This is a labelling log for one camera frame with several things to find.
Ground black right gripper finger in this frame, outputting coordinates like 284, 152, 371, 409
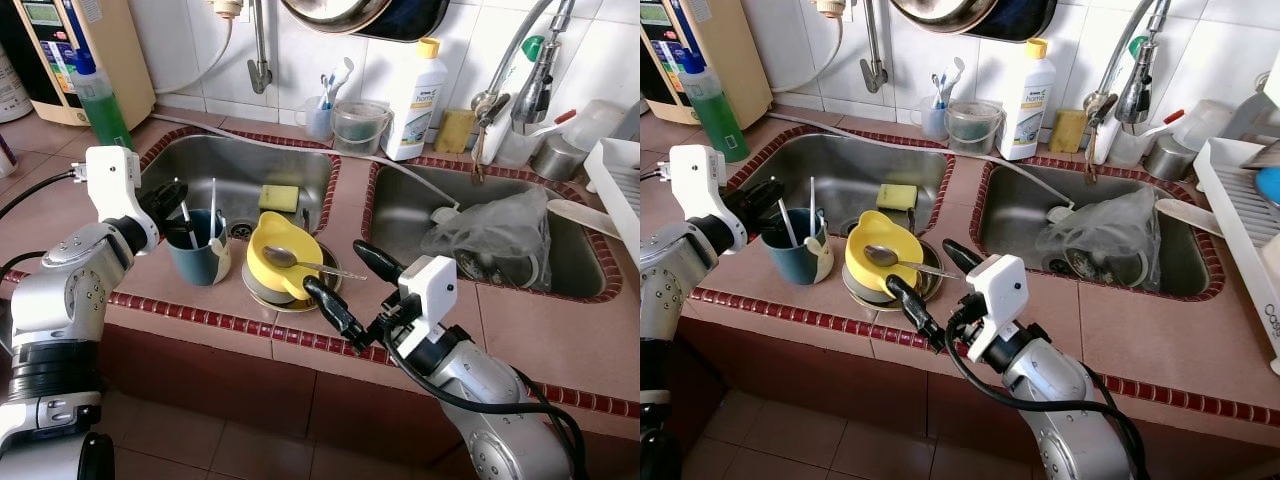
941, 238, 986, 279
302, 277, 373, 353
884, 275, 948, 351
352, 240, 407, 291

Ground dark blue mug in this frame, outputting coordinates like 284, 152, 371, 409
760, 207, 833, 286
164, 207, 234, 289

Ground metal spoon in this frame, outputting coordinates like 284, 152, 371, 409
261, 244, 369, 282
864, 243, 963, 281

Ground yellow bowl with grey base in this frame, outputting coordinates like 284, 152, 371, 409
842, 210, 926, 304
244, 210, 325, 306

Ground round steel plate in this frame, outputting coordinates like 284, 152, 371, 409
242, 255, 343, 314
842, 255, 944, 312

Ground stainless steel sink basin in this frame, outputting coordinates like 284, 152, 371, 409
755, 133, 956, 236
362, 160, 623, 304
140, 133, 339, 241
972, 160, 1226, 301

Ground green soap bottle blue cap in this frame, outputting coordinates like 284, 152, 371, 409
72, 50, 134, 151
680, 50, 751, 164

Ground clear plastic bag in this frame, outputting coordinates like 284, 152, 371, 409
420, 187, 554, 293
1035, 187, 1163, 293

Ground clear plastic bucket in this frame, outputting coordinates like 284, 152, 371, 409
332, 99, 394, 157
945, 99, 1004, 156

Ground translucent toothbrush cup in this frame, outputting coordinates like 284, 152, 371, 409
915, 95, 951, 141
297, 95, 336, 141

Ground thin white tube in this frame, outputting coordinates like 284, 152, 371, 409
770, 15, 839, 93
150, 15, 233, 96

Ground white dish rack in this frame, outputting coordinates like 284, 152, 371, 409
1193, 137, 1280, 376
583, 137, 641, 256

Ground beige water purifier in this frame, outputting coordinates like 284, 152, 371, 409
640, 0, 773, 128
0, 0, 156, 128

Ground mustard yellow sponge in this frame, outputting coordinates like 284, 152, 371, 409
434, 108, 477, 154
1048, 108, 1089, 154

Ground white detergent bottle yellow cap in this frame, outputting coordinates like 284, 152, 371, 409
384, 38, 450, 162
998, 38, 1058, 162

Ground clear plastic container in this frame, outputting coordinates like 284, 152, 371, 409
558, 98, 629, 153
1172, 98, 1236, 153

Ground white plastic canister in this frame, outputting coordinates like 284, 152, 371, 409
0, 45, 33, 123

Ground steel cup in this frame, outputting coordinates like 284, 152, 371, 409
530, 135, 591, 183
1143, 135, 1201, 183

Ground white utensil red tip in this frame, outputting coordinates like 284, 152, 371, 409
520, 108, 579, 139
1135, 108, 1188, 141

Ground chrome sink faucet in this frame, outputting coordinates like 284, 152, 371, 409
470, 0, 579, 186
1083, 0, 1173, 186

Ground white bottle green cap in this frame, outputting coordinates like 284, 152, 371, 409
483, 35, 549, 166
1095, 35, 1151, 166

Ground hanging steel wok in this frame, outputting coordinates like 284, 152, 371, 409
888, 0, 1001, 35
278, 0, 393, 35

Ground hanging black pan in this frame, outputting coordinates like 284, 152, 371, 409
350, 0, 453, 43
965, 0, 1059, 43

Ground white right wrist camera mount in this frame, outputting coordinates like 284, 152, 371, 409
393, 255, 459, 359
962, 254, 1030, 363

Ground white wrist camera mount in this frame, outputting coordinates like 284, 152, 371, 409
962, 254, 1030, 363
393, 255, 459, 359
72, 146, 161, 254
667, 145, 748, 253

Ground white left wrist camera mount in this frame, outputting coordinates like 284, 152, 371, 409
667, 145, 748, 253
72, 146, 161, 254

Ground white water hose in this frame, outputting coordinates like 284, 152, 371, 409
770, 112, 1076, 223
150, 112, 463, 223

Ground metal wall tap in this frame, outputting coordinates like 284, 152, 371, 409
862, 0, 891, 94
248, 0, 274, 96

